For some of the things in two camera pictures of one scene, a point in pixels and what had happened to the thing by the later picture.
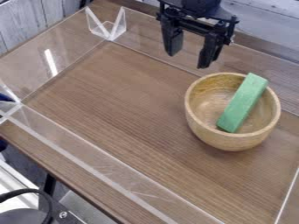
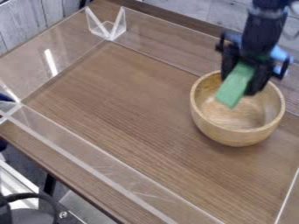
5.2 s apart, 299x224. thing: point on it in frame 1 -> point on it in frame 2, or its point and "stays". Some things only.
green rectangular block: [241, 103] -> [232, 87]
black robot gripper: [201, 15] -> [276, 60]
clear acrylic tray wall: [106, 180] stays
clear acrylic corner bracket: [108, 30] stays
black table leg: [49, 185] stays
